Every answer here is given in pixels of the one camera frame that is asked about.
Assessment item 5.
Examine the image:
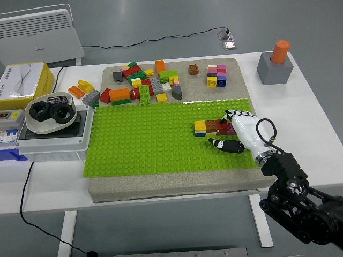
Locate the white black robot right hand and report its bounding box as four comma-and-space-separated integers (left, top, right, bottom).
208, 109, 277, 160

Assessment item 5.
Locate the red square brick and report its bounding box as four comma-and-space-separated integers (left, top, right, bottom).
215, 119, 232, 132

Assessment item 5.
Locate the green studded baseplate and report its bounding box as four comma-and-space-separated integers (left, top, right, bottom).
83, 97, 263, 178

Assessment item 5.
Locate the light grey brick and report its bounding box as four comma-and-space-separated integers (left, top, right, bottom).
82, 89, 101, 105
150, 77, 163, 94

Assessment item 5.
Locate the long lime green brick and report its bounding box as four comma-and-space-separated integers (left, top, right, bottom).
139, 84, 151, 104

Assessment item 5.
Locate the green flat brick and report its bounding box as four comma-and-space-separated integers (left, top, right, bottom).
111, 98, 132, 107

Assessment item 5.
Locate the large red brick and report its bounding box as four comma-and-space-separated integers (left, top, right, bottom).
122, 65, 143, 79

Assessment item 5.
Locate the large orange brick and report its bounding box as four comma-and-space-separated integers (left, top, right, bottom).
109, 87, 131, 102

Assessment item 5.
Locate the red slope brick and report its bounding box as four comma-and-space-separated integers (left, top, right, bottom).
100, 88, 113, 104

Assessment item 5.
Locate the yellow slope brick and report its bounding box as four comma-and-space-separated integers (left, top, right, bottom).
78, 79, 95, 94

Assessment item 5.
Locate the grey square block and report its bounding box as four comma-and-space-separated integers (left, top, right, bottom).
256, 51, 295, 86

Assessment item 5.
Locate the orange cylinder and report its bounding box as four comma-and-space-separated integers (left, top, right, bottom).
270, 40, 291, 64

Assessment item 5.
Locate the grey-brown mat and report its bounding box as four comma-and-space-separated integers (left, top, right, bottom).
88, 57, 277, 203

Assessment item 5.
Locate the white table leg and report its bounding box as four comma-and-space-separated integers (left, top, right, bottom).
248, 194, 274, 249
57, 210, 78, 257

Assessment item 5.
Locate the metal floor socket with plug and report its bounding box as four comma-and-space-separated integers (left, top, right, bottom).
217, 28, 236, 41

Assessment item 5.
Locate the black hex nut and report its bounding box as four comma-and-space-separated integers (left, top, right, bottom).
29, 100, 51, 123
49, 103, 73, 124

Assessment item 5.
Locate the small dark purple part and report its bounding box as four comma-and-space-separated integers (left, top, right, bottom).
47, 95, 68, 105

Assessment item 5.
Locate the grey junction box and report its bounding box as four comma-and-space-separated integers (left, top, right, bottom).
15, 105, 94, 162

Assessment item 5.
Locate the white shallow bowl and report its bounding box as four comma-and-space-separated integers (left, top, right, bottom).
24, 92, 78, 135

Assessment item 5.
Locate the white panel heater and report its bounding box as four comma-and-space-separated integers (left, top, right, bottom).
0, 3, 85, 67

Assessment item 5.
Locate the yellow white tissue box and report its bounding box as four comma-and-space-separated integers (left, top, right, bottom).
0, 62, 56, 110

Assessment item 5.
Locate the grey circuit breaker box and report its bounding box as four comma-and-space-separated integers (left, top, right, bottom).
0, 109, 25, 145

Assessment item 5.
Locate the thin black floor cable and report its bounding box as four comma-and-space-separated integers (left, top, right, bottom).
81, 27, 228, 50

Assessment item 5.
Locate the black cable with plug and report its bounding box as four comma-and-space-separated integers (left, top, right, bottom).
20, 161, 98, 257

